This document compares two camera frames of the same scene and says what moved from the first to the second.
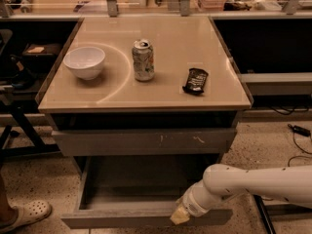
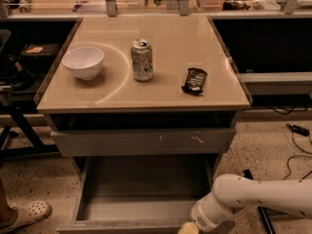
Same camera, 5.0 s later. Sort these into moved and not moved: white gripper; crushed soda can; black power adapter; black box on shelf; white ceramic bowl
Moved: white gripper
Not moved: black box on shelf; white ceramic bowl; crushed soda can; black power adapter
